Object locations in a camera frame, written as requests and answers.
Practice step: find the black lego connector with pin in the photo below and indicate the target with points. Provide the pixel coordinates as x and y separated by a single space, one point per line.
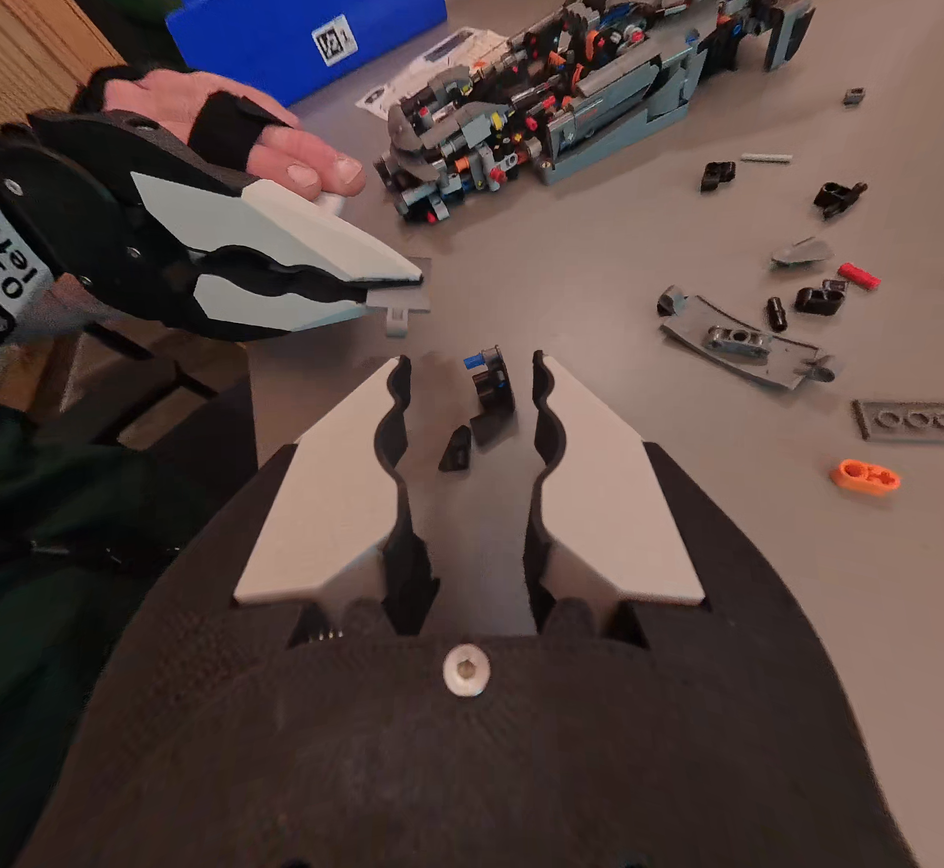
837 198

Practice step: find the orange lego beam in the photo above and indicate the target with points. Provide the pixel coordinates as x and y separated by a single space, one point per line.
864 476

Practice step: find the light grey lego axle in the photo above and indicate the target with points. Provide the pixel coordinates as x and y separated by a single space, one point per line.
767 158

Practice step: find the wooden slatted panel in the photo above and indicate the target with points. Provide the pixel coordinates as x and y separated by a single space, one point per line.
44 35

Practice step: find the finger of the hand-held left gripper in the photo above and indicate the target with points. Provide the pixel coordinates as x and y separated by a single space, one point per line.
295 234
258 311

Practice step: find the blue plastic bin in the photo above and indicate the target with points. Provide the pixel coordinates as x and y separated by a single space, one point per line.
295 20

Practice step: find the person's left hand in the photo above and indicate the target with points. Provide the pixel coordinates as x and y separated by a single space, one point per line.
162 97

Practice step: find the grey lego plate with holes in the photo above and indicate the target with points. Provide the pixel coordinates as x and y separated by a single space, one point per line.
903 420

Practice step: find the grey curved lego panel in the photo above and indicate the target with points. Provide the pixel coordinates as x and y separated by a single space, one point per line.
402 289

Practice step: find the black lego pin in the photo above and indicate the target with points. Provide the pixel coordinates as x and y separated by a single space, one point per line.
777 315

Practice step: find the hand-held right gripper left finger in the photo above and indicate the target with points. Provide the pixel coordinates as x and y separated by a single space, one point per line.
324 514

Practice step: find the black double lego connector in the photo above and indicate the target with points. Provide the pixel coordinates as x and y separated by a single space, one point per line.
818 298

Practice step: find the grey lego car model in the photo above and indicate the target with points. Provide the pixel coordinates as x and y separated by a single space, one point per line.
612 94

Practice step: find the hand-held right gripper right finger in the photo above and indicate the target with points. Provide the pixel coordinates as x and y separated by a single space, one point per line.
619 514

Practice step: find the black lego assembly blue pins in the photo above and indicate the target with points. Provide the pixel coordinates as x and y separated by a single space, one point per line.
494 385

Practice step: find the grey lego wedge piece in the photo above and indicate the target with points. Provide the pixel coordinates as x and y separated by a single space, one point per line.
802 252

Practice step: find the red lego piece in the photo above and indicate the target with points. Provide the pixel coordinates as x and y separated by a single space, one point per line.
859 276

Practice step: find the white sticker sheet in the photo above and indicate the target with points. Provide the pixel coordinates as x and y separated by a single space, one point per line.
435 64

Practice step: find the small grey lego piece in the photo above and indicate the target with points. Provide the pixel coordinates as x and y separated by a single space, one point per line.
854 97

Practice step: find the small black lego piece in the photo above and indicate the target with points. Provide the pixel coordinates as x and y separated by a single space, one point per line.
457 451

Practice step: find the grey lego panel with beam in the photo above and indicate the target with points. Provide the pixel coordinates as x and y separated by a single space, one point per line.
782 359

